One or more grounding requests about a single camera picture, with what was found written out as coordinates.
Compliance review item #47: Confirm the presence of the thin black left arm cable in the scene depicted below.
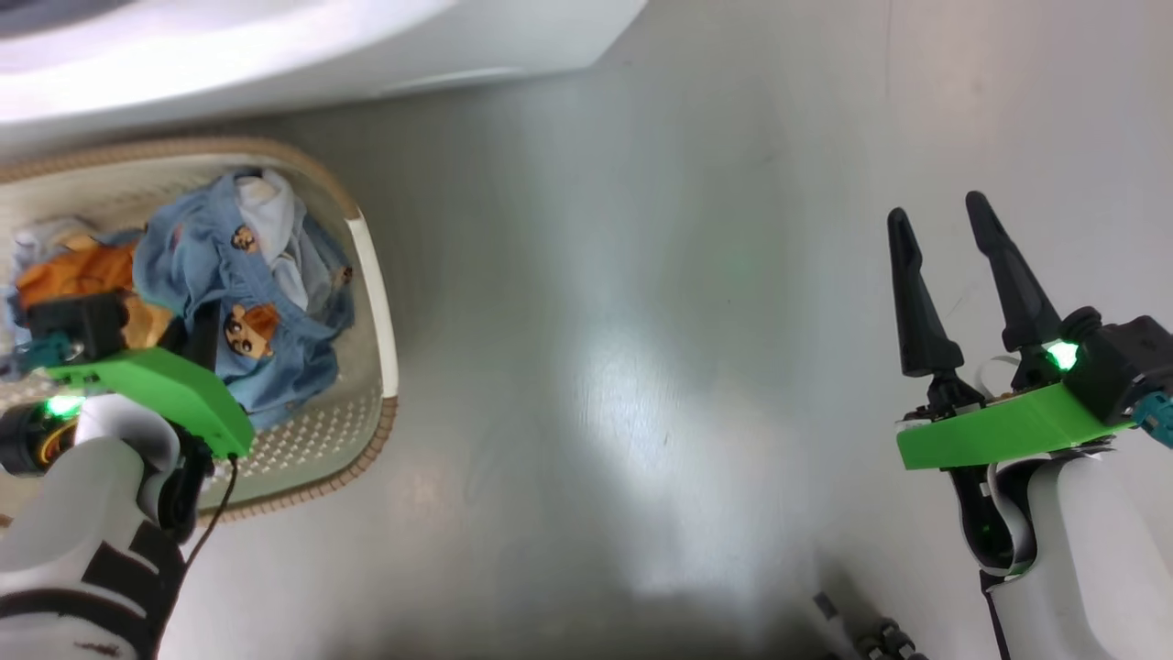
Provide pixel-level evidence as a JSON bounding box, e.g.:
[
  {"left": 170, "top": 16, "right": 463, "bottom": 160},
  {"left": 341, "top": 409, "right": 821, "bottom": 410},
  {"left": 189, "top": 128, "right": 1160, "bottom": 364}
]
[{"left": 181, "top": 454, "right": 241, "bottom": 574}]

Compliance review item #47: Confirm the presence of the grey rubber door gasket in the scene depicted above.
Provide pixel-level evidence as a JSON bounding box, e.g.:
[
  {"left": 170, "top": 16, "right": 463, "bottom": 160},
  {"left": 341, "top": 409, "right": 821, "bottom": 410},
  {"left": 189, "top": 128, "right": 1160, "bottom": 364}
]
[{"left": 0, "top": 0, "right": 138, "bottom": 39}]

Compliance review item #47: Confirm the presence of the teal camera cable connector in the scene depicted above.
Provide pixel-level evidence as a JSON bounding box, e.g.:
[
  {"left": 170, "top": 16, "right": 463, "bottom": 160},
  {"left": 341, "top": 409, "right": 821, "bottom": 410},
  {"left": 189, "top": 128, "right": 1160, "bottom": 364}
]
[
  {"left": 1132, "top": 391, "right": 1173, "bottom": 451},
  {"left": 16, "top": 332, "right": 80, "bottom": 373}
]

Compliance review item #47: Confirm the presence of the cream perforated laundry basket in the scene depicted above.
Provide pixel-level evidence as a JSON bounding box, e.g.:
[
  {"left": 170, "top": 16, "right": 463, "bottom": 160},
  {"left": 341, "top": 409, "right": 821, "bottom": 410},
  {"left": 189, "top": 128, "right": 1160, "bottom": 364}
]
[{"left": 0, "top": 137, "right": 400, "bottom": 525}]

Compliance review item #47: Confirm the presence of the blue cartoon print garment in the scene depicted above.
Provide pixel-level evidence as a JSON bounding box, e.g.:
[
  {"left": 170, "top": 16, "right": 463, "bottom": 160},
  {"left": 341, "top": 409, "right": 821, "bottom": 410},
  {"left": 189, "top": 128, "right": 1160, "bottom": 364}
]
[{"left": 133, "top": 168, "right": 357, "bottom": 432}]

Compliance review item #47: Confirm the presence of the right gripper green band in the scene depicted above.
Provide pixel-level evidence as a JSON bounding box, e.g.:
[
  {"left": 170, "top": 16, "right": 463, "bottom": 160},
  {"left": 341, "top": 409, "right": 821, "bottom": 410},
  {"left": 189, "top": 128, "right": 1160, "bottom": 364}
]
[{"left": 886, "top": 191, "right": 1137, "bottom": 472}]

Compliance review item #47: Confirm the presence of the orange cartoon print garment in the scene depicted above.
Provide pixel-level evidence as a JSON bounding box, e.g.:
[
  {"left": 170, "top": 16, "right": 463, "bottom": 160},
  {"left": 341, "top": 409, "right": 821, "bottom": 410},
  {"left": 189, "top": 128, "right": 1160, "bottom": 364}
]
[{"left": 0, "top": 215, "right": 177, "bottom": 368}]

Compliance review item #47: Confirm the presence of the white front-load washing machine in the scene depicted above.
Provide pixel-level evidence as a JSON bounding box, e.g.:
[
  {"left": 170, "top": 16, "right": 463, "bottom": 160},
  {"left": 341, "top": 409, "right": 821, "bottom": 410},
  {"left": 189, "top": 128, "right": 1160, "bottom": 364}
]
[{"left": 0, "top": 0, "right": 650, "bottom": 152}]

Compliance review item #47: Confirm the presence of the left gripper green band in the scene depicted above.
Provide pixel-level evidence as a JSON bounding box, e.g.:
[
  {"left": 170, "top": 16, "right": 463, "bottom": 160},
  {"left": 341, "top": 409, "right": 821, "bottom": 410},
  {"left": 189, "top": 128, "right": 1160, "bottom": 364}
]
[{"left": 0, "top": 301, "right": 257, "bottom": 478}]

